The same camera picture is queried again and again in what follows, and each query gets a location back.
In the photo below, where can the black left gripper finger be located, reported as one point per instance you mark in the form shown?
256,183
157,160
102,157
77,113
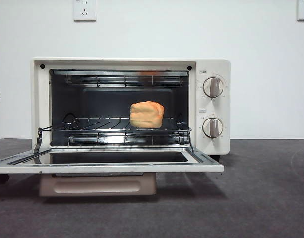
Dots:
0,178

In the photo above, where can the glass-windowed oven door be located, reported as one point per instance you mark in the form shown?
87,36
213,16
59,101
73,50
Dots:
117,168

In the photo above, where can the golden bread loaf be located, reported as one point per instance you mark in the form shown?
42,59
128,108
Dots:
146,115

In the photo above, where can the cream oven knob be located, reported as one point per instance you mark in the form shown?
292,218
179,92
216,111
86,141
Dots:
213,87
212,128

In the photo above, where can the cream Toshiba toaster oven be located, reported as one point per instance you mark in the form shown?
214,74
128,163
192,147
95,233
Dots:
216,67

